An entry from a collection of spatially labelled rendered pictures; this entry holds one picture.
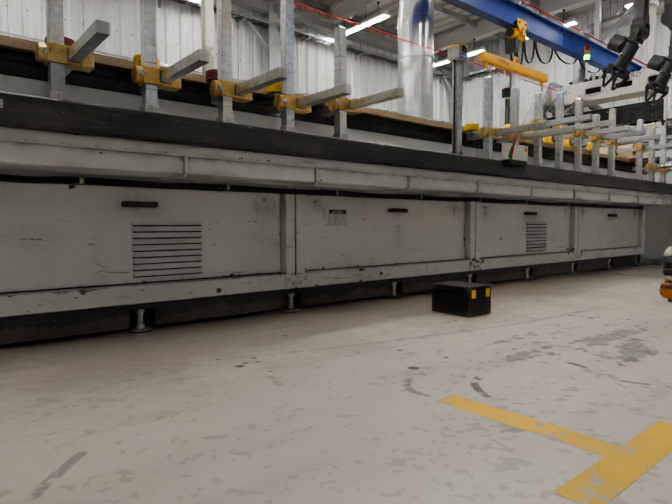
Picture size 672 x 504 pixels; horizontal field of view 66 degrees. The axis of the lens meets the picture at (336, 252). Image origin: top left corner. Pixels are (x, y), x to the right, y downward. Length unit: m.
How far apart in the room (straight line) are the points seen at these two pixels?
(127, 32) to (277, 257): 7.83
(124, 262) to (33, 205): 0.32
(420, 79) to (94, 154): 5.97
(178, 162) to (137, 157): 0.13
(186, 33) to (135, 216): 8.34
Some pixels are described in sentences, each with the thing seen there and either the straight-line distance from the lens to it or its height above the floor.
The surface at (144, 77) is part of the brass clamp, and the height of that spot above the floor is 0.80.
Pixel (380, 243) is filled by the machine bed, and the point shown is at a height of 0.28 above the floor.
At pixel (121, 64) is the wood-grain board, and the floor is 0.88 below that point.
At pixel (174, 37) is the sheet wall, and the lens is 10.01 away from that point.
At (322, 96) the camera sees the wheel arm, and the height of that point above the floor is 0.80.
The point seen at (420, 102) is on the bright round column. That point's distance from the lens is 7.18.
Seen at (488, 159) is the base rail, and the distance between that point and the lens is 2.76.
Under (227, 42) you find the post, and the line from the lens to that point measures 1.85.
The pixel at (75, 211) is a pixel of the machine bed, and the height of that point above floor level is 0.41.
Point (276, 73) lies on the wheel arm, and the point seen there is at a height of 0.81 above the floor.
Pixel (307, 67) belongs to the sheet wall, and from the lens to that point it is 11.36.
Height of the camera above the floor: 0.37
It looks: 3 degrees down
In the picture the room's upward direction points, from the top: straight up
